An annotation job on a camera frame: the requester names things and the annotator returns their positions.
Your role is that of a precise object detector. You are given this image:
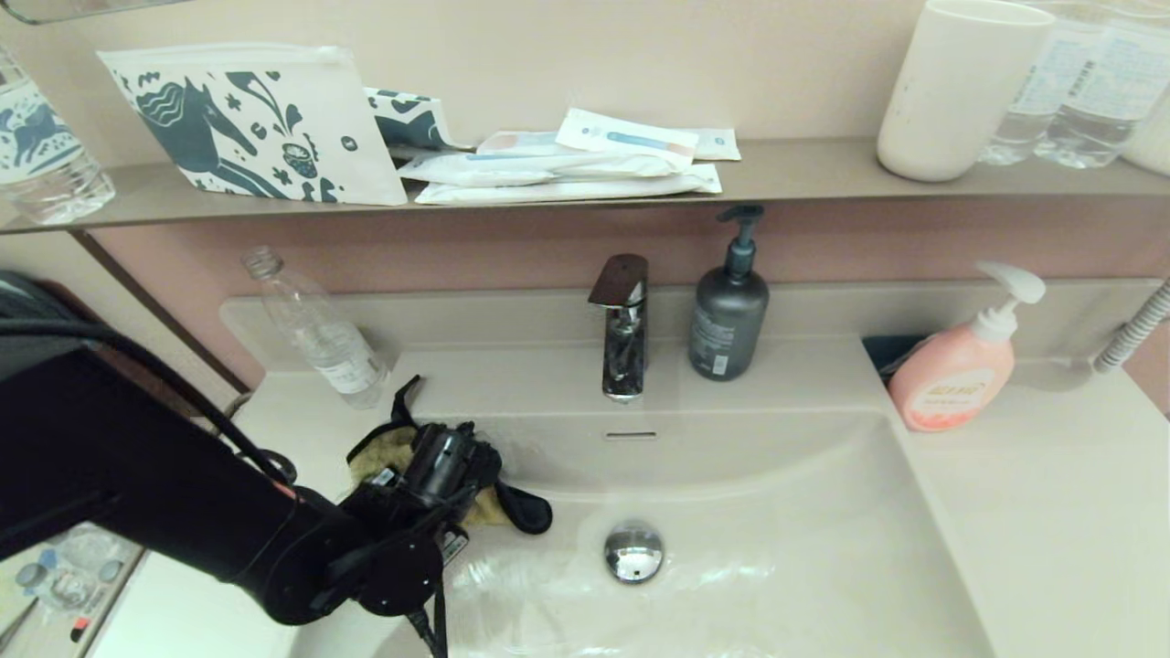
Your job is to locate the yellow cloth black edge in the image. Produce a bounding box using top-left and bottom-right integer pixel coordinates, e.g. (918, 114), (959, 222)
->
(347, 375), (554, 536)

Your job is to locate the chrome single lever faucet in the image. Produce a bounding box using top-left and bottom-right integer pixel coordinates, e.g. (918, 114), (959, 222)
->
(588, 254), (650, 403)

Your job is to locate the chrome sink drain stopper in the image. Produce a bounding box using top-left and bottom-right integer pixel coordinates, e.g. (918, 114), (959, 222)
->
(603, 521), (665, 584)

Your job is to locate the white ceramic sink basin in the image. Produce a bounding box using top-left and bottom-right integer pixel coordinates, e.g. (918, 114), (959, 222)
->
(292, 409), (997, 658)

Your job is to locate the empty clear plastic bottle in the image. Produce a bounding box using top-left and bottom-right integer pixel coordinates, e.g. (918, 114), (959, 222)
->
(240, 247), (389, 409)

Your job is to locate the dark grey pump bottle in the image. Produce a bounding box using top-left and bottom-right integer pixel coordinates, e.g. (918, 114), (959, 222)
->
(687, 206), (771, 382)

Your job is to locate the long white sachet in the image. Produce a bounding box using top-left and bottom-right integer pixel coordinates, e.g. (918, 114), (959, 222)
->
(414, 164), (723, 206)
(398, 151), (686, 186)

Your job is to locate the white flat sachet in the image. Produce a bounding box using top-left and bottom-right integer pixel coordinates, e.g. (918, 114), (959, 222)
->
(475, 131), (572, 156)

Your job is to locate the small white blue print pouch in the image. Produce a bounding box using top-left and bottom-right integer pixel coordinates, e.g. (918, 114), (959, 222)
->
(364, 87), (476, 156)

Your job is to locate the white sachet blue orange print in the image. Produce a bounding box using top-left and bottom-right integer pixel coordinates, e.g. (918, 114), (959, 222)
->
(555, 108), (700, 167)

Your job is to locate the white pouch blue horse print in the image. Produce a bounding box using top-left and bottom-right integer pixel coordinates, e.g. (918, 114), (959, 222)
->
(96, 43), (410, 207)

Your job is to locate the small white sachet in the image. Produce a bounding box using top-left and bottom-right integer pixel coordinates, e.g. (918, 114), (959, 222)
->
(695, 128), (742, 162)

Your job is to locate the dark grey hair dryer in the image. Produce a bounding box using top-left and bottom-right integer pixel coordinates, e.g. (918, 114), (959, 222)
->
(0, 270), (69, 321)

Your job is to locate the pink pump soap bottle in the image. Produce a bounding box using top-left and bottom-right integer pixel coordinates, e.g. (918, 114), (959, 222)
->
(888, 261), (1046, 433)

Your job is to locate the water bottle blue print label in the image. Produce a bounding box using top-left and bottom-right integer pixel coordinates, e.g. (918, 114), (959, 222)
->
(0, 46), (117, 226)

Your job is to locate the white plastic cup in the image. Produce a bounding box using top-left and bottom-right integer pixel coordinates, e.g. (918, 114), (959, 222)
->
(877, 0), (1057, 183)

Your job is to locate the white container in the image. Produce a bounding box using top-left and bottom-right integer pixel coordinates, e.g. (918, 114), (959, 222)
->
(1122, 91), (1170, 177)

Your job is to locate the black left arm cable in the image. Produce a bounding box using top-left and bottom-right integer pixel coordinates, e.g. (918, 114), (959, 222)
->
(0, 318), (449, 658)

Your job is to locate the grey brown wall shelf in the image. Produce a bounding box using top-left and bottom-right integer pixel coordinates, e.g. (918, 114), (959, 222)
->
(0, 137), (1170, 234)

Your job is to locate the white corrugated hose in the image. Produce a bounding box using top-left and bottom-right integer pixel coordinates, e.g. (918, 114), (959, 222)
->
(1094, 279), (1170, 374)

